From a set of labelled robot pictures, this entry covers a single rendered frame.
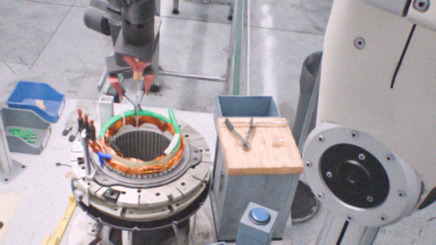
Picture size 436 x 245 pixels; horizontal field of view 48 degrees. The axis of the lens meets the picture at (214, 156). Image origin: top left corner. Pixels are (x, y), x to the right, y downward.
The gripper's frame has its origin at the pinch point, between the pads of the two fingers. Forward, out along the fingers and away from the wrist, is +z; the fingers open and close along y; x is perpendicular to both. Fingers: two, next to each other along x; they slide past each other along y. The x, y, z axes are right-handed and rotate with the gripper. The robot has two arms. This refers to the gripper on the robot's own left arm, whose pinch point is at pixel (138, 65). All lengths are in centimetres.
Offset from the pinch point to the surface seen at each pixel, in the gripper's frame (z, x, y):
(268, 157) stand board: 26.4, 32.0, -1.3
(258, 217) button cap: 22.0, 31.3, 16.8
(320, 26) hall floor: 231, 91, -258
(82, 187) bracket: 19.1, -7.1, 20.1
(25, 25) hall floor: 224, -139, -182
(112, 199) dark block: 18.2, -0.2, 21.5
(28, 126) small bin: 69, -43, -17
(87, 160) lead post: 15.1, -7.0, 15.6
